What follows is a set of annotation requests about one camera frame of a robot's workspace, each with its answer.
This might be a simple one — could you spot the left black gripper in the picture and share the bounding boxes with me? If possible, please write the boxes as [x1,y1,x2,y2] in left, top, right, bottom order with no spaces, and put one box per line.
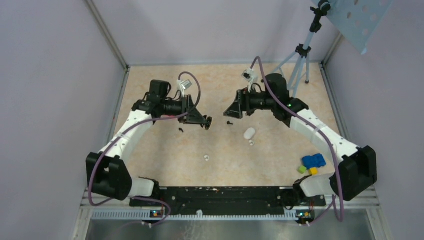
[160,94,207,125]

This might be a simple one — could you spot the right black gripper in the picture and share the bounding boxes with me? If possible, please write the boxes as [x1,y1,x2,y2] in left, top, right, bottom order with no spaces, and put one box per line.
[224,85,276,120]

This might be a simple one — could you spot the black charging case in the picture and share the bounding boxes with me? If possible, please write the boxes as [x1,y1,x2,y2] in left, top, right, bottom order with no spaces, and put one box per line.
[204,116,213,130]

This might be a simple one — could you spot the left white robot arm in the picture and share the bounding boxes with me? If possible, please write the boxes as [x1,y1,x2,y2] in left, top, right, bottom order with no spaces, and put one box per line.
[85,80,213,207]

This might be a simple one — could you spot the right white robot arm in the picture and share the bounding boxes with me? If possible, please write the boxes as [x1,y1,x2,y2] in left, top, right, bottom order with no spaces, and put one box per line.
[223,69,378,206]

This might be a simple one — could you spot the white charging case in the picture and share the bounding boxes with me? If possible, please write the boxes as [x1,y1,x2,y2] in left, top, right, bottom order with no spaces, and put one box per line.
[243,127,256,140]

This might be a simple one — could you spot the light blue tripod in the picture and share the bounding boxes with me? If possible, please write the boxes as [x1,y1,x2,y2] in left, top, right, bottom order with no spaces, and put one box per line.
[271,0,332,97]

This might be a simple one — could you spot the green cube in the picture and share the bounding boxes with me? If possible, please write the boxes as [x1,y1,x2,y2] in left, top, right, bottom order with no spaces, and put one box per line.
[297,165,308,174]

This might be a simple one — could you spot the blue toy block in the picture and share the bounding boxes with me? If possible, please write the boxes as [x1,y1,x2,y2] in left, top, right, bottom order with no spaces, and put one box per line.
[301,153,327,170]

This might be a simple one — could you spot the yellow cube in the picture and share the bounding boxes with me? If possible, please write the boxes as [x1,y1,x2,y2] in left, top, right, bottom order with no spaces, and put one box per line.
[308,167,318,176]

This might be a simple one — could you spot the perforated blue panel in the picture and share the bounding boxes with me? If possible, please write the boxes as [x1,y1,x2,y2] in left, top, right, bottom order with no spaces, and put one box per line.
[312,0,393,55]

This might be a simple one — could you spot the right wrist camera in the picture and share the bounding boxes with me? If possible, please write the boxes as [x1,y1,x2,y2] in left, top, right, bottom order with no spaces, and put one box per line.
[241,68,259,93]

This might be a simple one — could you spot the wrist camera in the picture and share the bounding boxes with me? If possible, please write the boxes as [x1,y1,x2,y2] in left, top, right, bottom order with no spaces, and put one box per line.
[176,79,193,92]
[241,68,259,93]

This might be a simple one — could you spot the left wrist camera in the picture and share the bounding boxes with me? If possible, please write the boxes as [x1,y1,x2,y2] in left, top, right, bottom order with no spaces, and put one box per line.
[176,79,193,92]

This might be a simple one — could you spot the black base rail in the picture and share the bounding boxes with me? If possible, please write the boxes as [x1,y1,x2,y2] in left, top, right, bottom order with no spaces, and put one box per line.
[129,186,327,216]

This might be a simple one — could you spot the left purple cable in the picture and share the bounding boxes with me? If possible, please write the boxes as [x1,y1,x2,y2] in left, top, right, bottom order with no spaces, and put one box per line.
[87,71,202,228]

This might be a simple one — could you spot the purple cable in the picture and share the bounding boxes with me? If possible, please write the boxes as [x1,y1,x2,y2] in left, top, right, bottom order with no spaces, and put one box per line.
[250,56,345,226]
[87,71,202,228]

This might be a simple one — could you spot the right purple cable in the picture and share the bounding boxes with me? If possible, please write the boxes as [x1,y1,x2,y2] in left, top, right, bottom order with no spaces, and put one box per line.
[250,56,345,226]

